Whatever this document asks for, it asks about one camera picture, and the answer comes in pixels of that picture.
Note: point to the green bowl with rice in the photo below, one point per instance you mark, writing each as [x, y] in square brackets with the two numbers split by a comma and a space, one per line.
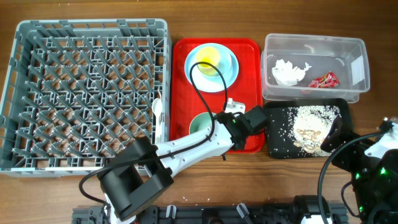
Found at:
[199, 122]

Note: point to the light blue bowl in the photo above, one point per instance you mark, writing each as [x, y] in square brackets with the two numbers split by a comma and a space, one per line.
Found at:
[224, 63]

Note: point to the yellow plastic cup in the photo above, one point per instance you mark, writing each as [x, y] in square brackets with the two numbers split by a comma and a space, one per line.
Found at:
[207, 55]

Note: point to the white tissue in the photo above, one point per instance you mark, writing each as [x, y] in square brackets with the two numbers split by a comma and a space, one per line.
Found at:
[287, 75]

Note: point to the white plastic spoon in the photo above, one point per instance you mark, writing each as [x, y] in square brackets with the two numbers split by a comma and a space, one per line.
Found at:
[157, 110]

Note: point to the red snack wrapper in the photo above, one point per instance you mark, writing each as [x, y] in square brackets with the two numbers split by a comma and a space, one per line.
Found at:
[328, 80]

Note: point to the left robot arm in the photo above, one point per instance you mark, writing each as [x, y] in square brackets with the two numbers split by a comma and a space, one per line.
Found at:
[143, 171]

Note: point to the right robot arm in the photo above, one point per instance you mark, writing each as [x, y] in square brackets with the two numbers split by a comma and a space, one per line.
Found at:
[371, 160]

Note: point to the grey dishwasher rack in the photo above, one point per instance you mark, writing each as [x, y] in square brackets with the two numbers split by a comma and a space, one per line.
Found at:
[77, 92]

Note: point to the red plastic tray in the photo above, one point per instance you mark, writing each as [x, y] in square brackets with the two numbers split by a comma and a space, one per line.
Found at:
[185, 103]

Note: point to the light blue plate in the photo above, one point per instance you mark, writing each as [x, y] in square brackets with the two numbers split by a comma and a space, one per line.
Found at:
[211, 84]

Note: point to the black tray bin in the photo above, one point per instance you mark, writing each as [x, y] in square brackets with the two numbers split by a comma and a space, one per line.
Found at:
[340, 103]

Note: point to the clear plastic bin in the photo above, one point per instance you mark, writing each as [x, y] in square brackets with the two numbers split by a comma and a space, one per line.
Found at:
[346, 57]

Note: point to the spilled rice and shells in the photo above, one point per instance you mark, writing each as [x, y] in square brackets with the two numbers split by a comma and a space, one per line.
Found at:
[298, 132]

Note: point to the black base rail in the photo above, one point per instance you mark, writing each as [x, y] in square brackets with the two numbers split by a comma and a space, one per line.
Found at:
[267, 213]

